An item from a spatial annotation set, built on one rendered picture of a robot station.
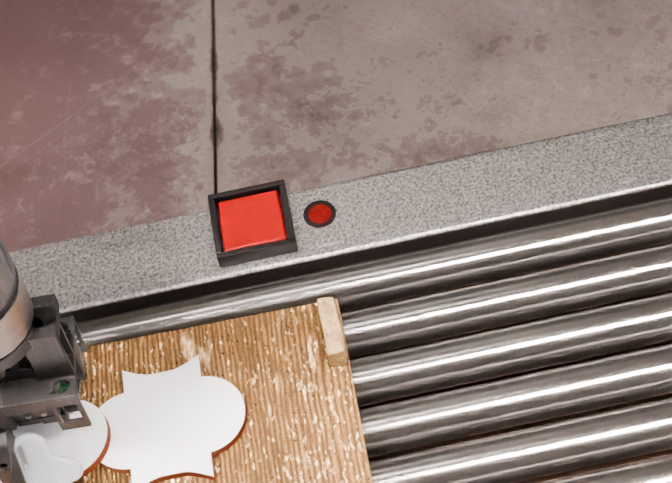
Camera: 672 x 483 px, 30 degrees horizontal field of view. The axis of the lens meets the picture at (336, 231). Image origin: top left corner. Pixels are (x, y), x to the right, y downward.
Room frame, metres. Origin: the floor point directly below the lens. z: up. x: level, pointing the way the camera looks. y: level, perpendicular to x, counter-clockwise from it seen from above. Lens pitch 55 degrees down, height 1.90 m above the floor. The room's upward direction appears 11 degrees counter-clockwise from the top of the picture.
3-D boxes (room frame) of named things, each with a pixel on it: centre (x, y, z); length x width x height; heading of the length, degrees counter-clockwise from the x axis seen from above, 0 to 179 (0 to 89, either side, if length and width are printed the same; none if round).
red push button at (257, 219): (0.71, 0.08, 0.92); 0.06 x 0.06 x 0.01; 1
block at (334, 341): (0.56, 0.02, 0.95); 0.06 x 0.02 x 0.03; 0
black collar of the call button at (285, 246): (0.71, 0.08, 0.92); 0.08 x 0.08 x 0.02; 1
